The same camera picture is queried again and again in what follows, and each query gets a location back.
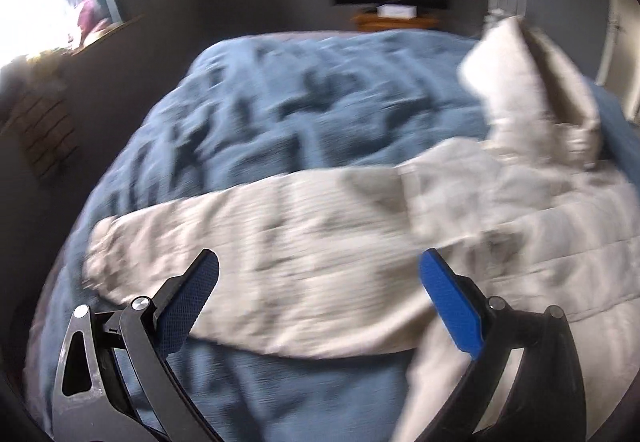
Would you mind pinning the wooden television stand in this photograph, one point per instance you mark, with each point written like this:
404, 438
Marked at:
395, 22

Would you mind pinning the white box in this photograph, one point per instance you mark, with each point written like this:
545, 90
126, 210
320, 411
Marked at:
396, 10

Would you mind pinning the white door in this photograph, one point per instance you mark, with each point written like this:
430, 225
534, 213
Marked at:
622, 47

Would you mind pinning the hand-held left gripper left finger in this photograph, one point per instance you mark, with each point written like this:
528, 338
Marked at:
192, 297

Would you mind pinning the white quilted jacket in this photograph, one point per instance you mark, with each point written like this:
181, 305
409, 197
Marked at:
325, 232

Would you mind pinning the white wall hook rack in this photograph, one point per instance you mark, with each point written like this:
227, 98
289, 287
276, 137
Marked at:
505, 2

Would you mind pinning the blue fleece blanket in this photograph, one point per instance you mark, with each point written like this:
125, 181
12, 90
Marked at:
275, 112

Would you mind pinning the pink cloth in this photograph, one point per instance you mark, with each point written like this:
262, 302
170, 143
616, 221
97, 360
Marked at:
90, 14

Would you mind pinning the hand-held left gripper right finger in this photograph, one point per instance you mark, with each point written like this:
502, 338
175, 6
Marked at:
452, 302

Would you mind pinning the brick pattern panel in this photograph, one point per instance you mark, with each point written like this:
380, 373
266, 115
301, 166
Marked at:
47, 137

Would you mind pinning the wooden windowsill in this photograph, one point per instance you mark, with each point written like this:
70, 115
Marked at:
107, 34

